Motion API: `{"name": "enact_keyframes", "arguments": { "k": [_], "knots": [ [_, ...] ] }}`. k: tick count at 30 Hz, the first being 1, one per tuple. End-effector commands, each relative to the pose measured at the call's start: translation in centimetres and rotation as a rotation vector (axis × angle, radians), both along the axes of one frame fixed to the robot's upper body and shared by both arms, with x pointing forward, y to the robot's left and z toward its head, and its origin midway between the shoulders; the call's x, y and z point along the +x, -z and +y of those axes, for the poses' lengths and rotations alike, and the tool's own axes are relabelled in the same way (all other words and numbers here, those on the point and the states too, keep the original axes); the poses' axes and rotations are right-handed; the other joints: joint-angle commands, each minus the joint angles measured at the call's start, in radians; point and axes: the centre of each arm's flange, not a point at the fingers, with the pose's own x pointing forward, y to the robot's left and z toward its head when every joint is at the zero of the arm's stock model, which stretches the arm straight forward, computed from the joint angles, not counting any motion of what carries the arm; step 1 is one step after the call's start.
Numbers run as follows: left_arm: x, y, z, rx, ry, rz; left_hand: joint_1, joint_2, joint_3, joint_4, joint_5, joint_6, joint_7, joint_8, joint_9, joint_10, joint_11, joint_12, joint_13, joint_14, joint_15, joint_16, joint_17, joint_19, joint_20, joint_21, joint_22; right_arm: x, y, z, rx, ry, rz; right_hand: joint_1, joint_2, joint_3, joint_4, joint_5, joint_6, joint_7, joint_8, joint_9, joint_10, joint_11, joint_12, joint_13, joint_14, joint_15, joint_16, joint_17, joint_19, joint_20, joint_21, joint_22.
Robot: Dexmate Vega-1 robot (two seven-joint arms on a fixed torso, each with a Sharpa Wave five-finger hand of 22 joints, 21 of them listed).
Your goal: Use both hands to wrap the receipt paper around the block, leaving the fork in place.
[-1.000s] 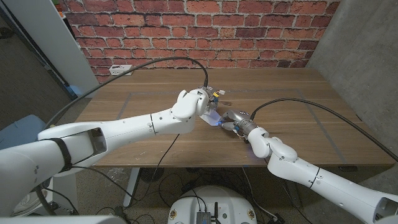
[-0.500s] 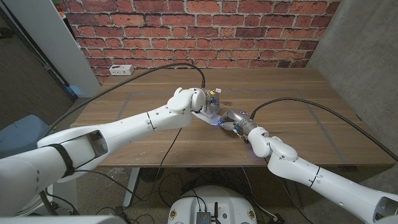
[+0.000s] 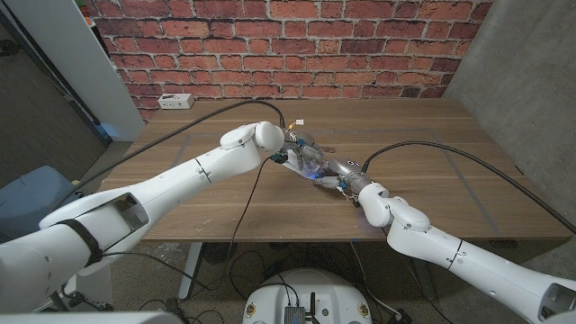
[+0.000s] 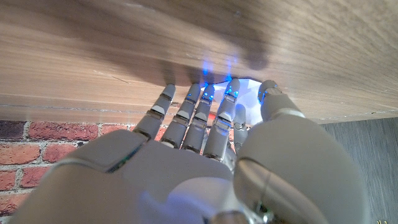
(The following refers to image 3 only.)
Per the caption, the thin black left wrist cable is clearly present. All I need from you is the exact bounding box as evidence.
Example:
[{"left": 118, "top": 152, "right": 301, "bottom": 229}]
[{"left": 227, "top": 156, "right": 274, "bottom": 253}]

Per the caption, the white table leg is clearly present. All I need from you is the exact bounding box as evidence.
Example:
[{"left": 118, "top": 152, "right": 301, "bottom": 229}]
[{"left": 177, "top": 241, "right": 203, "bottom": 300}]

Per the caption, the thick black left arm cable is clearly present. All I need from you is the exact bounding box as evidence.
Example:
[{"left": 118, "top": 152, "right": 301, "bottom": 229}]
[{"left": 44, "top": 99, "right": 287, "bottom": 212}]

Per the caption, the black round floor object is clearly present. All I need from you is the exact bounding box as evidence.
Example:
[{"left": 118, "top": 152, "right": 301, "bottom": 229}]
[{"left": 202, "top": 242, "right": 239, "bottom": 265}]

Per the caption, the white power strip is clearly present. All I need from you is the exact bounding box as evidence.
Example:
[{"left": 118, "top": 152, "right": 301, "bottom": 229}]
[{"left": 157, "top": 93, "right": 195, "bottom": 111}]

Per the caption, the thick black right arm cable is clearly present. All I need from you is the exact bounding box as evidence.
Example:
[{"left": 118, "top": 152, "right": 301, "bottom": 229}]
[{"left": 362, "top": 140, "right": 576, "bottom": 235}]

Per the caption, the grey table leg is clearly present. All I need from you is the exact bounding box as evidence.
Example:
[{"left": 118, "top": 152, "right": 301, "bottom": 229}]
[{"left": 407, "top": 240, "right": 437, "bottom": 302}]

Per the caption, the grey electronics box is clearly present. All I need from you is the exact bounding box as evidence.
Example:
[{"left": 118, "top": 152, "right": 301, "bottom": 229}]
[{"left": 283, "top": 305, "right": 307, "bottom": 324}]

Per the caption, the white floor stand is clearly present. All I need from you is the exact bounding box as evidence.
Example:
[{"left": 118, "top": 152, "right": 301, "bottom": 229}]
[{"left": 67, "top": 265, "right": 113, "bottom": 311}]

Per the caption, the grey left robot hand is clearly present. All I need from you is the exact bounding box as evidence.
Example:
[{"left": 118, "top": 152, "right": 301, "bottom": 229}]
[{"left": 281, "top": 130, "right": 327, "bottom": 173}]

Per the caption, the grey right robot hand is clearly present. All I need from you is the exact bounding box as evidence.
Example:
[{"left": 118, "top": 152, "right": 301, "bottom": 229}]
[{"left": 312, "top": 157, "right": 374, "bottom": 196}]

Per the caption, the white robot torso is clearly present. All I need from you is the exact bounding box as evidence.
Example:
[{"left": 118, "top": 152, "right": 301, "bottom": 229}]
[{"left": 242, "top": 267, "right": 374, "bottom": 324}]

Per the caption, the blue grey bin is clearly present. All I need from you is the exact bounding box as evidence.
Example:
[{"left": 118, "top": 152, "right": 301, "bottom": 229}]
[{"left": 0, "top": 165, "right": 91, "bottom": 242}]

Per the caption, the white partition panel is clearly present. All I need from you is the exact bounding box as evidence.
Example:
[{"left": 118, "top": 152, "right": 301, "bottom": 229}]
[{"left": 4, "top": 0, "right": 146, "bottom": 142}]

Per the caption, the white cloth strip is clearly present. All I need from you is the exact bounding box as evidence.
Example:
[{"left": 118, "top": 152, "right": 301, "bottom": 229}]
[{"left": 282, "top": 152, "right": 328, "bottom": 181}]

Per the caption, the red brick printed backdrop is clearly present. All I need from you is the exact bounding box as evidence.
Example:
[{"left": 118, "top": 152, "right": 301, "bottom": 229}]
[{"left": 85, "top": 0, "right": 494, "bottom": 122}]

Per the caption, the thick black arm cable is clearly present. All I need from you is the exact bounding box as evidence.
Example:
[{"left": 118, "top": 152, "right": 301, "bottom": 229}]
[
  {"left": 44, "top": 99, "right": 287, "bottom": 212},
  {"left": 362, "top": 140, "right": 576, "bottom": 235}
]

